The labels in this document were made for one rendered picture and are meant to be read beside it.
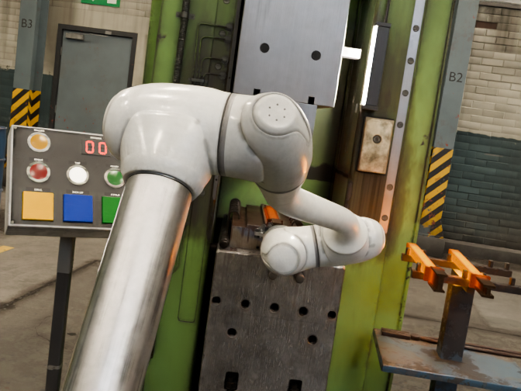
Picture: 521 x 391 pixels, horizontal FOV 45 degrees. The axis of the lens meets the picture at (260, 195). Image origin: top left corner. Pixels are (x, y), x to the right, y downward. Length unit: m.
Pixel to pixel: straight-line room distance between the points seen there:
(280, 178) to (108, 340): 0.36
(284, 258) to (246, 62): 0.67
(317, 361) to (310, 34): 0.96
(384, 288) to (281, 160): 1.24
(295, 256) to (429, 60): 0.91
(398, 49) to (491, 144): 5.90
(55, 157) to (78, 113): 6.81
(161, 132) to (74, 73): 7.68
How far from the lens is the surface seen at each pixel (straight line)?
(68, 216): 1.69
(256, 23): 1.86
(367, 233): 1.45
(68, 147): 1.77
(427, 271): 1.62
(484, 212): 7.94
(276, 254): 1.41
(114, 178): 1.76
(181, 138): 0.92
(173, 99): 0.96
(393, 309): 2.14
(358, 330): 2.13
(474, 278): 1.65
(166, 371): 2.16
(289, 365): 1.93
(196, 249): 2.03
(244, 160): 0.94
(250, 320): 1.88
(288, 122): 0.90
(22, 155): 1.74
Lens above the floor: 1.31
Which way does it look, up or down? 7 degrees down
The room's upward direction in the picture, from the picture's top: 8 degrees clockwise
